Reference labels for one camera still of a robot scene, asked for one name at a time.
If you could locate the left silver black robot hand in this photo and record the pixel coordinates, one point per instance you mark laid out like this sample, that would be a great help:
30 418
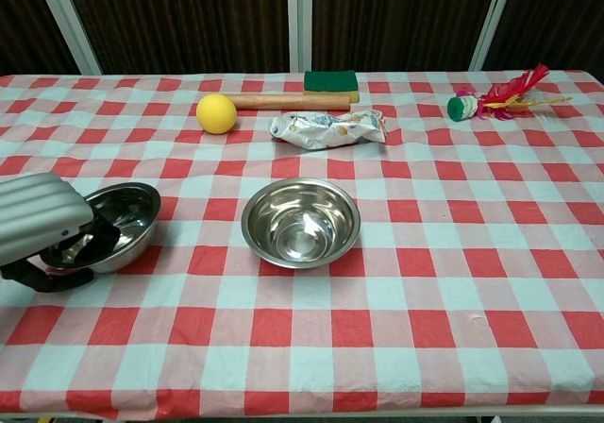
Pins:
38 215

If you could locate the metal bowl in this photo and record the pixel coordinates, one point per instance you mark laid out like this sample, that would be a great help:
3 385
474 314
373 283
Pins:
134 215
302 234
278 261

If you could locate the dark ribbed partition panel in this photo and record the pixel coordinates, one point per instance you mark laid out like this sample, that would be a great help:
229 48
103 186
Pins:
179 17
401 17
23 17
557 17

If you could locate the yellow ball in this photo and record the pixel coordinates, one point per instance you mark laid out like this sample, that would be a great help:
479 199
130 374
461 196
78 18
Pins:
216 113

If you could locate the wooden rolling pin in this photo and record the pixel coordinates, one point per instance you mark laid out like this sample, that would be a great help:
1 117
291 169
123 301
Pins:
292 102

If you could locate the white printed snack packet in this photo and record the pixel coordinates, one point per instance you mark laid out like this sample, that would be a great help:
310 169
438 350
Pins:
325 130

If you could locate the green yellow sponge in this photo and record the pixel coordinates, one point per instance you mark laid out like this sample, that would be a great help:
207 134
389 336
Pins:
330 83

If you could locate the red white checkered tablecloth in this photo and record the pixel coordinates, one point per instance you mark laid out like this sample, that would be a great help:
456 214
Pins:
377 324

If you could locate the red feather shuttlecock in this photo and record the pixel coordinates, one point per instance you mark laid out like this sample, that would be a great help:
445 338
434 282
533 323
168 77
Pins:
500 95

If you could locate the aluminium partition frame post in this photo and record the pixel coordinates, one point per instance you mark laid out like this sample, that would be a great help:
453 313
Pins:
491 17
66 21
300 17

